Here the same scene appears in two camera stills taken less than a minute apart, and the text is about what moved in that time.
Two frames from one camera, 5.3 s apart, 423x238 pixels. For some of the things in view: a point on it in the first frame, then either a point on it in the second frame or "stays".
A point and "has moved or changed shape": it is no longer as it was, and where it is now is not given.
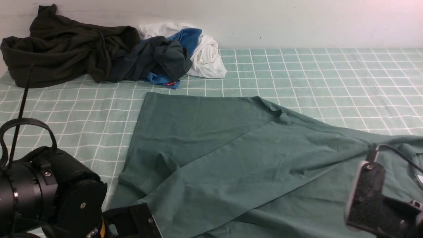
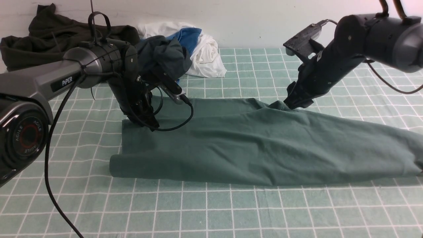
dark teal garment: x=157 y=54 stays
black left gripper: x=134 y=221 to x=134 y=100
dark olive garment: x=62 y=50 stays
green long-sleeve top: x=210 y=166 has moved or changed shape
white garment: x=207 y=62 stays
